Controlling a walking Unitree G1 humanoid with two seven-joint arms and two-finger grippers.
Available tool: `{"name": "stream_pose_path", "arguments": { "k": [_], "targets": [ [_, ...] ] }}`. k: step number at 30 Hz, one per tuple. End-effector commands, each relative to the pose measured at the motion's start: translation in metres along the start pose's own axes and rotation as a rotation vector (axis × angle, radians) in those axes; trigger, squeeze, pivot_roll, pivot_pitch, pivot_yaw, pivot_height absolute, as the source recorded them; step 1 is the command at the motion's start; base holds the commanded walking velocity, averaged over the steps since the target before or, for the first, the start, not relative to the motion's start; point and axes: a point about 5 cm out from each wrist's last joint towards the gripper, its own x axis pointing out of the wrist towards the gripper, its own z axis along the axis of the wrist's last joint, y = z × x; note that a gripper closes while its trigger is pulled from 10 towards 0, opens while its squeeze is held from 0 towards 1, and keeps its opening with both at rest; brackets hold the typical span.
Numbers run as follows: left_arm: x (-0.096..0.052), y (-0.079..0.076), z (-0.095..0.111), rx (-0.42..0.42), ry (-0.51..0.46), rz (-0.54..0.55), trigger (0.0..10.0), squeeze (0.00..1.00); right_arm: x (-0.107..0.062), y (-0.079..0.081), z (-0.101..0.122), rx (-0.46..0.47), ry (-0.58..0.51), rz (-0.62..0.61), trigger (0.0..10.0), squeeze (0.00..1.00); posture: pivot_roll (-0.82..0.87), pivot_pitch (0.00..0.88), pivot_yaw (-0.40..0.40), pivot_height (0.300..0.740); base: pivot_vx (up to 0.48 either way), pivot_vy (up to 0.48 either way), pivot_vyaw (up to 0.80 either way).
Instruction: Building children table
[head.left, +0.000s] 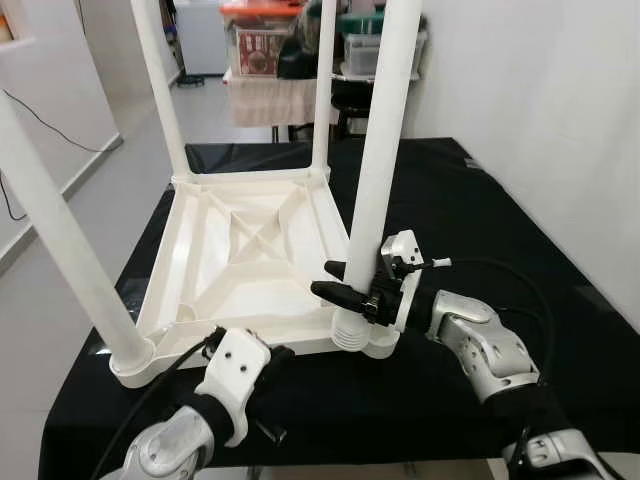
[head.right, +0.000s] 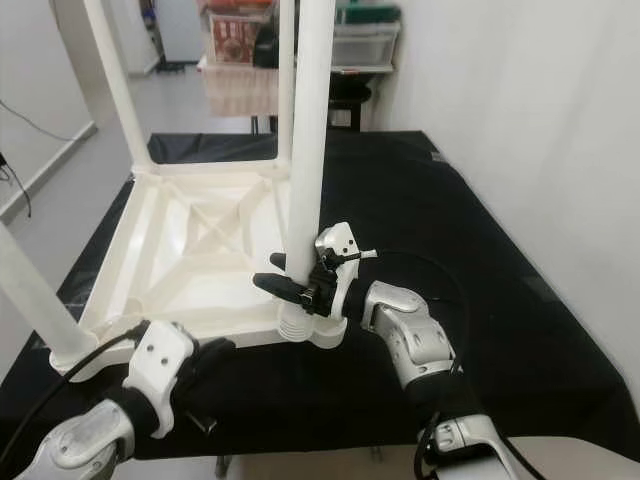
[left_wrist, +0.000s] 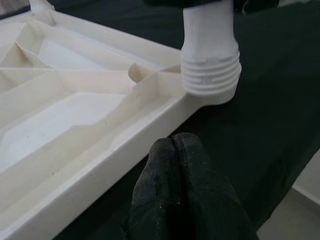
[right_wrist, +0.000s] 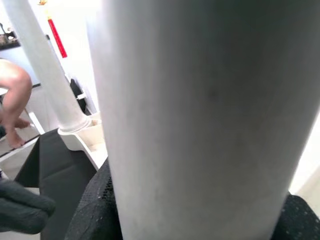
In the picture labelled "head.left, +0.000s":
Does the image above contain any black bag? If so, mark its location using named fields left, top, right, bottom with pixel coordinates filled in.
left=278, top=20, right=321, bottom=79

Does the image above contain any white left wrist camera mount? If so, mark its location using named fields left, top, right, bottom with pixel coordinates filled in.
left=195, top=328, right=273, bottom=448

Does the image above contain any orange lid storage box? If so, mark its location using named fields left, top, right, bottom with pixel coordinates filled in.
left=222, top=0, right=301, bottom=79

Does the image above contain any black wall cable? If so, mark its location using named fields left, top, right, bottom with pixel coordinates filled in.
left=0, top=170, right=26, bottom=221
left=0, top=88, right=106, bottom=156

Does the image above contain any white fridge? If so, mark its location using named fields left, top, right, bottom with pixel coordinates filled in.
left=175, top=0, right=231, bottom=76

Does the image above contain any beige cloth covered side table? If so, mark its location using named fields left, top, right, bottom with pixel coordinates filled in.
left=225, top=75, right=321, bottom=129

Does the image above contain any clear container green lid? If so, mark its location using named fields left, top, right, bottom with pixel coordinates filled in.
left=340, top=10, right=426, bottom=79

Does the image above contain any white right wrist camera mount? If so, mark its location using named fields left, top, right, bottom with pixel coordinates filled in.
left=380, top=230, right=451, bottom=333

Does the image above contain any white plastic children table top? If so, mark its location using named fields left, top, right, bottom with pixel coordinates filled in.
left=110, top=165, right=401, bottom=389

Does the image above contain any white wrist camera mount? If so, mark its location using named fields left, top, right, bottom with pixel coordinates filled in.
left=195, top=328, right=273, bottom=448
left=380, top=230, right=451, bottom=333

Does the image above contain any black tablecloth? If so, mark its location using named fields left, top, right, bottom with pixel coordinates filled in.
left=40, top=138, right=640, bottom=479

